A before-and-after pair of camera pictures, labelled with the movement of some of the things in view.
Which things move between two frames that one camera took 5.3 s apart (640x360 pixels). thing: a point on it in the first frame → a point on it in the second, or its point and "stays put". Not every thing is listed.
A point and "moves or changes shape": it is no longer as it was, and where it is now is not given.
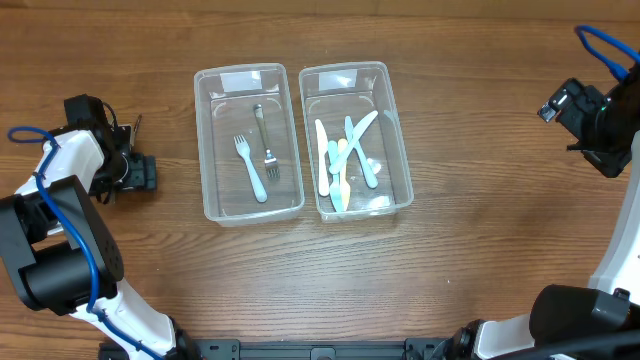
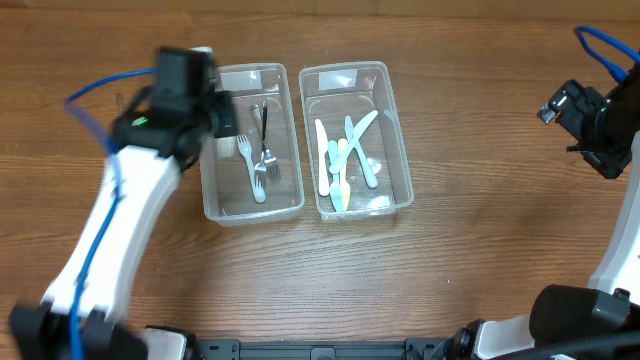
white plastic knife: (352, 142) stays put
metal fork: (271, 162) stays put
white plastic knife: (365, 168) stays put
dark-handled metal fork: (133, 131) moves or changes shape
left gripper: (147, 173) → (223, 116)
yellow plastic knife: (345, 189) stays put
